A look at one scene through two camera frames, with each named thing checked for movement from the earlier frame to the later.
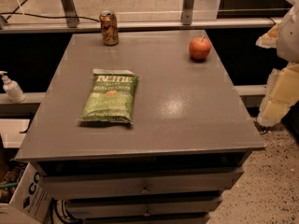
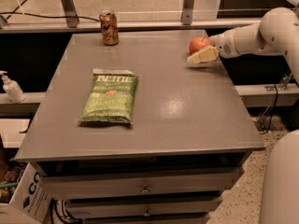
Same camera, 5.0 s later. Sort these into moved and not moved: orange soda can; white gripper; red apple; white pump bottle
Moved: white gripper
Not moved: orange soda can; red apple; white pump bottle
